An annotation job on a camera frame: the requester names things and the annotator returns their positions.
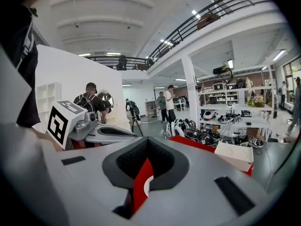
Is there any white shelving rack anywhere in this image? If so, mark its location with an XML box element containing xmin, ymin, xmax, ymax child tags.
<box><xmin>197</xmin><ymin>65</ymin><xmax>277</xmax><ymax>142</ymax></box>

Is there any white cardboard box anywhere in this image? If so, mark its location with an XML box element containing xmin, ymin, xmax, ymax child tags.
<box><xmin>214</xmin><ymin>141</ymin><xmax>254</xmax><ymax>172</ymax></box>

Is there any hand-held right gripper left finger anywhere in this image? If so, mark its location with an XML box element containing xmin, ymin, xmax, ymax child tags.
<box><xmin>4</xmin><ymin>126</ymin><xmax>149</xmax><ymax>226</ymax></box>

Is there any table with red tablecloth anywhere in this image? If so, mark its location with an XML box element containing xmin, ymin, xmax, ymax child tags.
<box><xmin>133</xmin><ymin>135</ymin><xmax>254</xmax><ymax>213</ymax></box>

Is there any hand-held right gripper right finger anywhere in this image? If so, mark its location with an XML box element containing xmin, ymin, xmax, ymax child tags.
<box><xmin>131</xmin><ymin>137</ymin><xmax>280</xmax><ymax>226</ymax></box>

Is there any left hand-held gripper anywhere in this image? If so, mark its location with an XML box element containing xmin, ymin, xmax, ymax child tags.
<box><xmin>46</xmin><ymin>99</ymin><xmax>142</xmax><ymax>150</ymax></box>

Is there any pale low cabinet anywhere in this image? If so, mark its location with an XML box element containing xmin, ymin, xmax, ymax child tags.
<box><xmin>145</xmin><ymin>100</ymin><xmax>159</xmax><ymax>118</ymax></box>

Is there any white cubby shelf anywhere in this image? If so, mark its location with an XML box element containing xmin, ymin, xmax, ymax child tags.
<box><xmin>36</xmin><ymin>82</ymin><xmax>62</xmax><ymax>127</ymax></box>

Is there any round mirror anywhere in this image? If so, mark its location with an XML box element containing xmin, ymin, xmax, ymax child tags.
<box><xmin>97</xmin><ymin>90</ymin><xmax>115</xmax><ymax>112</ymax></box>

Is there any pile of black-white backpack devices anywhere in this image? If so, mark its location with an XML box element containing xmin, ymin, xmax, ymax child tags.
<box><xmin>165</xmin><ymin>118</ymin><xmax>265</xmax><ymax>149</ymax></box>

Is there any white round plate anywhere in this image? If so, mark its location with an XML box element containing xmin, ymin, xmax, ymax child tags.
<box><xmin>143</xmin><ymin>175</ymin><xmax>155</xmax><ymax>197</ymax></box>

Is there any black tripod stand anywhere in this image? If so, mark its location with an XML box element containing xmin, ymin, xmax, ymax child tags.
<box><xmin>130</xmin><ymin>113</ymin><xmax>144</xmax><ymax>137</ymax></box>

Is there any person's left forearm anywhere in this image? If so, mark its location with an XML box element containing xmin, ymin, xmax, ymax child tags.
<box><xmin>30</xmin><ymin>127</ymin><xmax>64</xmax><ymax>153</ymax></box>

